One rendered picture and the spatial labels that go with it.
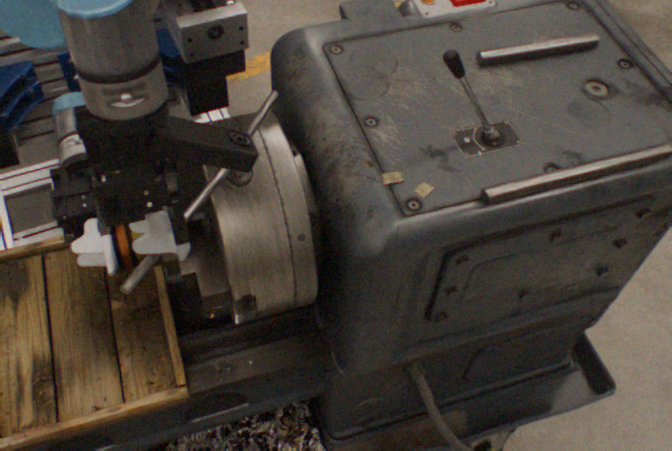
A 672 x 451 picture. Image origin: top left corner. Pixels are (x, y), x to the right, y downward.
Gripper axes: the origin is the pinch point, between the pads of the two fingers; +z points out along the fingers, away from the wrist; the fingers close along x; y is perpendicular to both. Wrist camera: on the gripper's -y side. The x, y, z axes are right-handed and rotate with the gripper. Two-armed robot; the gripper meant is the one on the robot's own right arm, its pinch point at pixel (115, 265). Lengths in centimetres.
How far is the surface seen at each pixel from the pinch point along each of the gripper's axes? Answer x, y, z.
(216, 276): 2.3, -13.6, 7.6
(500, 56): 19, -63, -8
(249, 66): -108, -55, -157
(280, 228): 11.1, -23.1, 8.0
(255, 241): 10.4, -19.4, 8.7
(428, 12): 18, -57, -22
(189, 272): 2.3, -10.0, 5.7
